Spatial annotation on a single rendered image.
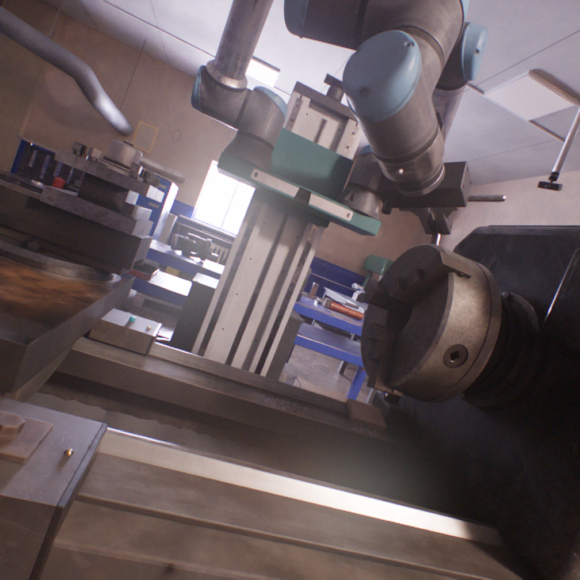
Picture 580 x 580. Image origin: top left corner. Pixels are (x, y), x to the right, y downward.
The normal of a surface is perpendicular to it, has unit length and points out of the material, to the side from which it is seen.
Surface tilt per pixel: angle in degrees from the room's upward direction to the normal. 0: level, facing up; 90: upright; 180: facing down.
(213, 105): 135
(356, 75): 81
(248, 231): 90
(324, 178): 90
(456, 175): 75
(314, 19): 147
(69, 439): 0
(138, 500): 0
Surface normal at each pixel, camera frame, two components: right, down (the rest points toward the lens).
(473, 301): 0.35, -0.29
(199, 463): 0.40, -0.50
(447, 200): -0.31, 0.90
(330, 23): -0.44, 0.77
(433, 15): 0.20, -0.15
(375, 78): -0.51, -0.37
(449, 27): 0.63, 0.12
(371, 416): 0.42, -0.83
